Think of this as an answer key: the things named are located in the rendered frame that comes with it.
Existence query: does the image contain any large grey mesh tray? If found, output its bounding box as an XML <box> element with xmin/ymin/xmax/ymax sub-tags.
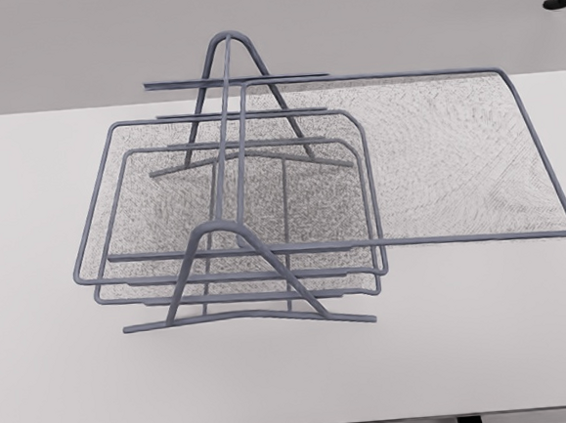
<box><xmin>223</xmin><ymin>54</ymin><xmax>566</xmax><ymax>271</ymax></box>

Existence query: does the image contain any medium grey mesh tray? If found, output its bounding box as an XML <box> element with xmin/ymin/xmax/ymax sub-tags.
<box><xmin>60</xmin><ymin>101</ymin><xmax>391</xmax><ymax>302</ymax></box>

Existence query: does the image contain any small grey mesh tray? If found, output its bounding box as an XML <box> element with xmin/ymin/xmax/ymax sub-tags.
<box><xmin>81</xmin><ymin>129</ymin><xmax>386</xmax><ymax>319</ymax></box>

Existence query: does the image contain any grey wire rack frame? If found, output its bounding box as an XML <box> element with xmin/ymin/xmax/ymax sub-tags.
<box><xmin>92</xmin><ymin>19</ymin><xmax>379</xmax><ymax>344</ymax></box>

